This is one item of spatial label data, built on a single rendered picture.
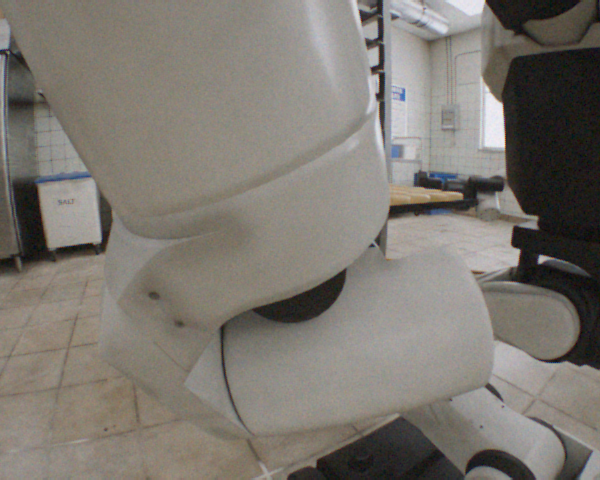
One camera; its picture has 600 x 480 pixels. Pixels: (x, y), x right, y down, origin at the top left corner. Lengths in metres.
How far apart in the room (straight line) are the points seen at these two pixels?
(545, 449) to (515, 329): 0.26
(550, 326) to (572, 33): 0.31
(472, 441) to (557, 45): 0.58
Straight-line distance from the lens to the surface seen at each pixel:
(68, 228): 3.04
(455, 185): 0.89
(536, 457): 0.61
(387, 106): 1.00
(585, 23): 0.37
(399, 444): 0.76
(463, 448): 0.65
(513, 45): 0.38
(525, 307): 0.43
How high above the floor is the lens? 0.77
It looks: 15 degrees down
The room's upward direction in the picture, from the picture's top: straight up
